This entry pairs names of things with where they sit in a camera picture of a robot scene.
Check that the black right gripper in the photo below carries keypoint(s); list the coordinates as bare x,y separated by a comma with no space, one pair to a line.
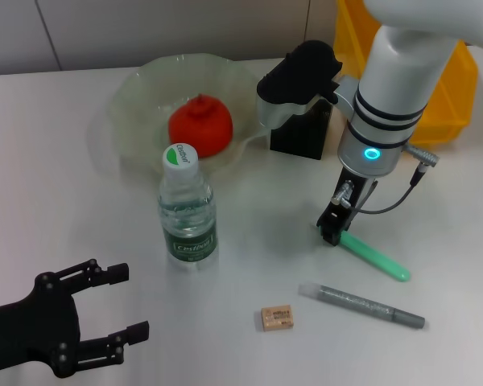
360,193

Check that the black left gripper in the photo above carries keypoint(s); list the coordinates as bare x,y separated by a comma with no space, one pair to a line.
24,329

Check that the clear green-label water bottle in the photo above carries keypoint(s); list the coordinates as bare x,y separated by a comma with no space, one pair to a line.
187,225

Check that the red-orange fruit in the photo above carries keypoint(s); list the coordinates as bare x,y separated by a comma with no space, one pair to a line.
201,124

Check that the grey glitter marker pen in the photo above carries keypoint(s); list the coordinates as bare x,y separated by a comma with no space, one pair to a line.
358,303

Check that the black mesh pen holder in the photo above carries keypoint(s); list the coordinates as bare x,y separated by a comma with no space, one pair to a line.
298,136

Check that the green glass fruit plate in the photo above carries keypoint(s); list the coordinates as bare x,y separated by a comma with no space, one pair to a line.
145,92

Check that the right gripper silver connector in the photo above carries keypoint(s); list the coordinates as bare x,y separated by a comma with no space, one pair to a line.
342,193

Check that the yellow plastic bin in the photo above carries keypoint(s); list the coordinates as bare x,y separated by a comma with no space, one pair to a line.
447,112

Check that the right wrist camera unit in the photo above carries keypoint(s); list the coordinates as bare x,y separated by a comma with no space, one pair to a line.
298,76

